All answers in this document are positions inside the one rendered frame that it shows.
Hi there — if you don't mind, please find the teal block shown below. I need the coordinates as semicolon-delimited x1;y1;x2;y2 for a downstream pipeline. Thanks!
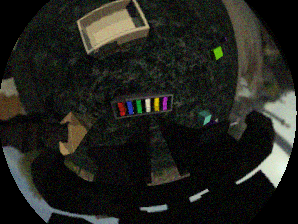
197;109;212;125

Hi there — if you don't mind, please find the green rectangular block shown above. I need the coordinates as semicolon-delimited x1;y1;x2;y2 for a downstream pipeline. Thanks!
210;45;223;61

